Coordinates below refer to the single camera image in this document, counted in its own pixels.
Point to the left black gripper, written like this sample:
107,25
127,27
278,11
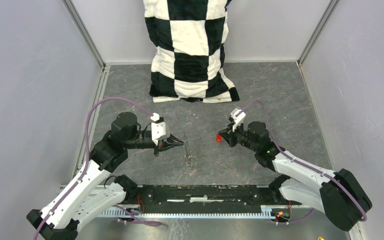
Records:
164,144

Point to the aluminium frame rail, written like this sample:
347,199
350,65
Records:
328,196

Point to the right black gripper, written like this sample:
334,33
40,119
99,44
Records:
229,135

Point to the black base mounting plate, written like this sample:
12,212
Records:
204,199

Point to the large metal keyring plate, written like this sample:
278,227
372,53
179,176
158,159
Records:
188,155

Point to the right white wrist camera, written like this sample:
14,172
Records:
237,117

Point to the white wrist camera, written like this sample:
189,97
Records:
159,129
237,117

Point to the black white checkered blanket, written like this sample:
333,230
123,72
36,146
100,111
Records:
189,37

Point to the red tag key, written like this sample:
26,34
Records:
219,138

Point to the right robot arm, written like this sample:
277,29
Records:
302,174

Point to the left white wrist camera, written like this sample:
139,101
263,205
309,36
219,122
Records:
159,129

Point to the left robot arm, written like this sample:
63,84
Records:
65,216

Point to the grey slotted cable duct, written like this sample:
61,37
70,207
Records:
263,213

